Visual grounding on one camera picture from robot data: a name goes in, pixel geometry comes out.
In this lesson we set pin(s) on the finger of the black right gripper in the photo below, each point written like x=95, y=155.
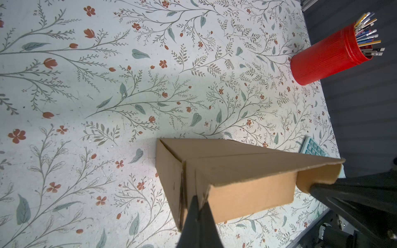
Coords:
x=368, y=202

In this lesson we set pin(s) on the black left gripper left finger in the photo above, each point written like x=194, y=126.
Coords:
x=190, y=234

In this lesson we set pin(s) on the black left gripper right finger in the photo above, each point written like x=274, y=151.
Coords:
x=208, y=234

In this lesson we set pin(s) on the brown cardboard box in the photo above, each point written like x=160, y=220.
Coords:
x=234, y=178

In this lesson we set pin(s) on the teal calculator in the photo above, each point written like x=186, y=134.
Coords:
x=311, y=147

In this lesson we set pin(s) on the red metal pencil cup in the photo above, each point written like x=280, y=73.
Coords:
x=332, y=55

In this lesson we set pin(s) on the bundle of coloured pencils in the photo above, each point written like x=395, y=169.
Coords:
x=366, y=36

